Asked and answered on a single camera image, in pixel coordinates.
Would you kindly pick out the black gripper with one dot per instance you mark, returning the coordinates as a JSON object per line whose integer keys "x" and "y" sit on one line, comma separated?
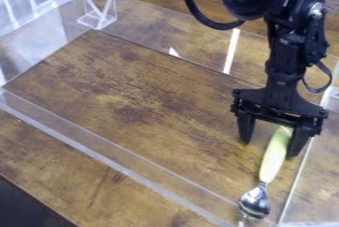
{"x": 279, "y": 108}

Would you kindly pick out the green handled metal spoon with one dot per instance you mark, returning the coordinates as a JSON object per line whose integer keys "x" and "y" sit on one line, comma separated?
{"x": 254, "y": 203}

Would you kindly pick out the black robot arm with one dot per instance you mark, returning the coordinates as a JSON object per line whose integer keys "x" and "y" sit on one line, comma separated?
{"x": 298, "y": 46}

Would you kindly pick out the clear acrylic enclosure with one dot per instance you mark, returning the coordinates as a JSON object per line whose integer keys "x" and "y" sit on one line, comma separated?
{"x": 138, "y": 95}

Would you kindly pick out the clear acrylic corner bracket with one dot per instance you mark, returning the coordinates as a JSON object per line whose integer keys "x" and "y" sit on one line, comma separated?
{"x": 98, "y": 18}

